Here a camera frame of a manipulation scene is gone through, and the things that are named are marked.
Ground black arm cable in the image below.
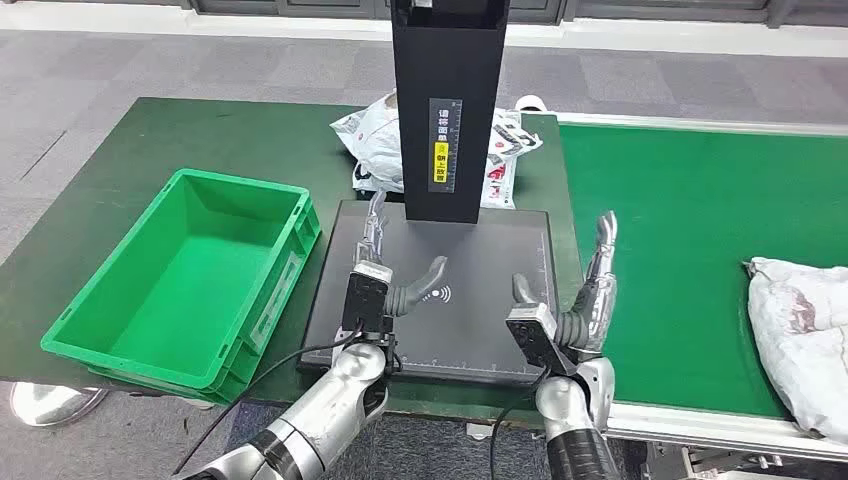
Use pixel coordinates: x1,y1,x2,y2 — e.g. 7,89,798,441
488,370,551,480
170,321,366,477

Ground black scanner machine with column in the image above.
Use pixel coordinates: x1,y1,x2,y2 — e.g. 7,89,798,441
298,0,564,389

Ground black and yellow column sticker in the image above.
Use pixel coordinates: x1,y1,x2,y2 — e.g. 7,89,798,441
427,97,463,195

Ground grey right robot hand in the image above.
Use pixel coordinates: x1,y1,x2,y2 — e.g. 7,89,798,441
511,210,619,356

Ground aluminium conveyor frame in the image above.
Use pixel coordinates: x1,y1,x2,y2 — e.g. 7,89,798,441
556,111,848,480

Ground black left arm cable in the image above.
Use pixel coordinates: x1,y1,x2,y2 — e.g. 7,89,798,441
170,321,366,477

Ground grey parcel bag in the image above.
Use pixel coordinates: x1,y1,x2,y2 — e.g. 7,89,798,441
745,256,848,444

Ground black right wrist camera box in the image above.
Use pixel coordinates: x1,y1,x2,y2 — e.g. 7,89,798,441
505,302,578,378

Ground white mailer bag red print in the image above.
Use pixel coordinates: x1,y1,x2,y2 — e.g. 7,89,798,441
480,109,545,210

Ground green conveyor belt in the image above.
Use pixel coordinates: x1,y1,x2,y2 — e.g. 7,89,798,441
558,122,848,422

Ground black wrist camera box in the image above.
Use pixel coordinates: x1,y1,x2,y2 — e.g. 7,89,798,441
342,261,393,336
505,302,578,378

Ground green plastic crate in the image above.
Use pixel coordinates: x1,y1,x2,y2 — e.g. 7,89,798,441
39,167,323,407

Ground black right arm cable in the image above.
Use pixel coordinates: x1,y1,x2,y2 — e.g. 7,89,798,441
488,370,551,480

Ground white mailer bag black lettering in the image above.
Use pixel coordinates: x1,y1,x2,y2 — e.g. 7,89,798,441
329,91,405,195

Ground round silver table foot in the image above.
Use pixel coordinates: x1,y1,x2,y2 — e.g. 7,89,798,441
9,382,109,429

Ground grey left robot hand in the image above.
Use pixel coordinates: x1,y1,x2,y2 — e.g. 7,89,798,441
356,190,449,319

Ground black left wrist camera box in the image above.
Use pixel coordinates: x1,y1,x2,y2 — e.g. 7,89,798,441
342,261,393,336

